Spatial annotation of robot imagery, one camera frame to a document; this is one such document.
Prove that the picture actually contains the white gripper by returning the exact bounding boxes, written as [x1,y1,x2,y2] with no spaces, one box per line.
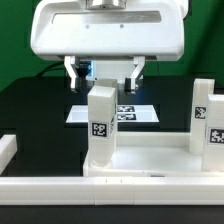
[30,0,184,94]

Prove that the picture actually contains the white desk top tray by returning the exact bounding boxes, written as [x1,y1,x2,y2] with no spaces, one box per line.
[83,132,224,177]

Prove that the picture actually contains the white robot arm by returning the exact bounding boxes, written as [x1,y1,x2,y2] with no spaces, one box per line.
[30,0,189,93]

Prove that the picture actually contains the white U-shaped border fence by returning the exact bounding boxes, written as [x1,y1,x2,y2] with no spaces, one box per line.
[0,135,224,205]

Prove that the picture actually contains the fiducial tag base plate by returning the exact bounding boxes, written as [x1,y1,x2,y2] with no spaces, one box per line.
[66,105,159,124]

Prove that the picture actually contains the black cable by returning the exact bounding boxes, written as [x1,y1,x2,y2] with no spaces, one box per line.
[39,61,68,78]

